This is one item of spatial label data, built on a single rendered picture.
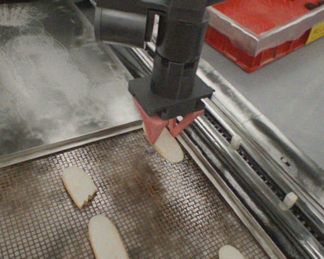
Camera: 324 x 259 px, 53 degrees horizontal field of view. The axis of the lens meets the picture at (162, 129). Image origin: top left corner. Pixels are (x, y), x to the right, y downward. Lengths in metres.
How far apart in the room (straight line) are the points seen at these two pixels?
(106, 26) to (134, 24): 0.03
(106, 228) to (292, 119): 0.47
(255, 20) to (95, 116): 0.62
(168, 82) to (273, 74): 0.48
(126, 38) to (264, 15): 0.74
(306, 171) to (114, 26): 0.40
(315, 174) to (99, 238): 0.37
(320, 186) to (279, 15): 0.62
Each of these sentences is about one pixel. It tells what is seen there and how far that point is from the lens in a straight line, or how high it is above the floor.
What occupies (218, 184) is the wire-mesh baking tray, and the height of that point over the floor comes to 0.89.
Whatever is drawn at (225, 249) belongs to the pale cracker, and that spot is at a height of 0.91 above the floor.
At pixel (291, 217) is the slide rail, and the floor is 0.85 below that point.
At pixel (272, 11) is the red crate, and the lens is 1.10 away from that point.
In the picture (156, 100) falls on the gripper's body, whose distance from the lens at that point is 0.42.
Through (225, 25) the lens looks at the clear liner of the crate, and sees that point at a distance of 0.83.
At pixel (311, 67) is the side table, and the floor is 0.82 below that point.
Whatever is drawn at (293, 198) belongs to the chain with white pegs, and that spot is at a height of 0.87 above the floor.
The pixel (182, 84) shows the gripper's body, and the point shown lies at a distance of 0.41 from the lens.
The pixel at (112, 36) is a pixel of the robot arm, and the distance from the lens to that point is 0.39.
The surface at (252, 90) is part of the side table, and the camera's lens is 0.79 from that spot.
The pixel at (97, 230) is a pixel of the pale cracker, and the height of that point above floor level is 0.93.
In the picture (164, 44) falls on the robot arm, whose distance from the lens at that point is 0.39.
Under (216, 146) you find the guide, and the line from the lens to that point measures 0.60.
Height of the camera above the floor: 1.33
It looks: 49 degrees down
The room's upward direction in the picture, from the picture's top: straight up
